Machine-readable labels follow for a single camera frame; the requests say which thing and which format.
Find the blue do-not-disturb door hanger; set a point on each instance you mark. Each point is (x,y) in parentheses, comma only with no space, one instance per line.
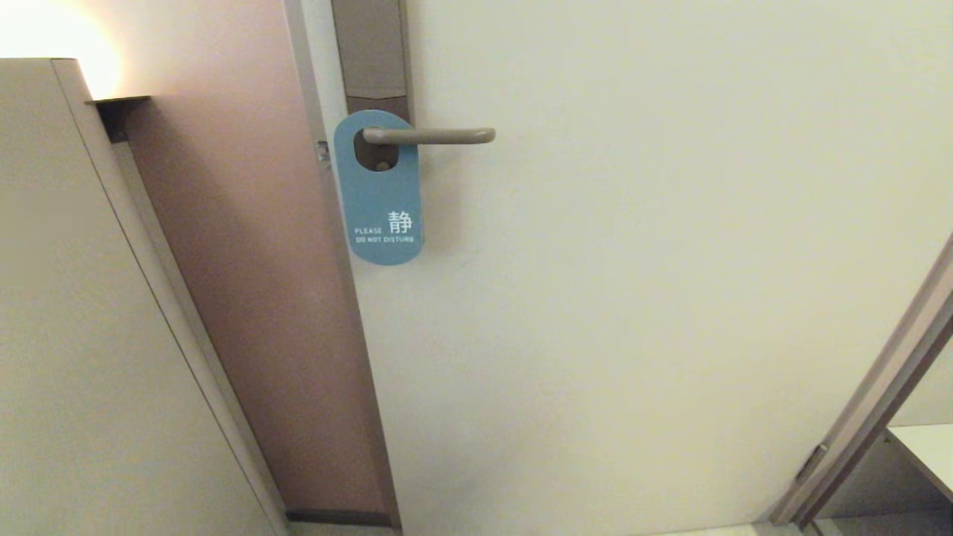
(380,201)

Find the cream door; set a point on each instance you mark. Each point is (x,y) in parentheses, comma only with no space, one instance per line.
(633,298)

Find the brown door lock plate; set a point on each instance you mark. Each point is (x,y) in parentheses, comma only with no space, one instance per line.
(370,45)

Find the beige cabinet panel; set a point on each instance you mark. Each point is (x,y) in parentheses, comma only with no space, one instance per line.
(74,335)

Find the pale wardrobe shelf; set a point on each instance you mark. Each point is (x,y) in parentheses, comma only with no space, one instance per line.
(931,447)

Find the dark wall lamp bracket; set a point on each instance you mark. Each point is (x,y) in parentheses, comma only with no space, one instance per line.
(119,110)

